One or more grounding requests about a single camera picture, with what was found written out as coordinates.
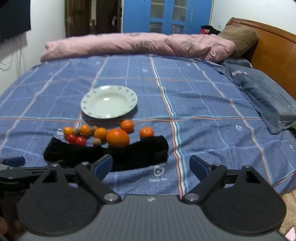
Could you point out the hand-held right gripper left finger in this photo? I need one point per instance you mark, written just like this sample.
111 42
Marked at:
103 165

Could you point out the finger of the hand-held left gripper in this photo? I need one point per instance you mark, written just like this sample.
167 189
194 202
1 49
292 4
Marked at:
15 161
25 172

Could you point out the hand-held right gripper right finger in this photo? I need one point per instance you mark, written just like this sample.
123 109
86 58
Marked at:
198 167

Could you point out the brown longan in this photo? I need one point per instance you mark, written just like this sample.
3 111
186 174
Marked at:
97 141
76 132
93 128

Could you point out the large orange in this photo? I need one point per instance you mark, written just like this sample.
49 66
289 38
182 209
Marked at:
117 138

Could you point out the small tangerine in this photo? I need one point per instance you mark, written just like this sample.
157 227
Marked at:
127 125
68 131
100 133
146 132
85 130

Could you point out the red cherry tomato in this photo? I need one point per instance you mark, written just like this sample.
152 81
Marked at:
81 141
71 138

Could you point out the white patterned plate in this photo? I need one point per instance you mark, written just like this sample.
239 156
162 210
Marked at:
108 102

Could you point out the black cloth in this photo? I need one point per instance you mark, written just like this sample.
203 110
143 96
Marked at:
143 150

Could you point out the blue plaid bedsheet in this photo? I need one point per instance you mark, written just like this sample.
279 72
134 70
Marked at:
196 104

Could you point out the grey-blue blanket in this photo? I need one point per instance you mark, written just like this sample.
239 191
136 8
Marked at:
263 92

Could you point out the beige floor rug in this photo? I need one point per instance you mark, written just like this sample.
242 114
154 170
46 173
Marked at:
289 208

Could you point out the pink rolled quilt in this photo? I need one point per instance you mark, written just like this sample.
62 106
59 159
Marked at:
138 45

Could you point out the brown pillow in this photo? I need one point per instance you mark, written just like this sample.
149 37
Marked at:
240 39

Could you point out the red and black bag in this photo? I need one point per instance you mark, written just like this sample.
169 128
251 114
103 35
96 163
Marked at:
208 29

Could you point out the wooden headboard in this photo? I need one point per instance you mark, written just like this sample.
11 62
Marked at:
275 48

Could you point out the dark wooden door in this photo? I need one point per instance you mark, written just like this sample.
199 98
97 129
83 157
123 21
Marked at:
78 18

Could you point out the blue wardrobe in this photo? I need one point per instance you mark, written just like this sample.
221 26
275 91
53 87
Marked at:
166 16

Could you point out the black wall television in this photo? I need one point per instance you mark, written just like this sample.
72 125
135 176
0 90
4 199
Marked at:
11 16

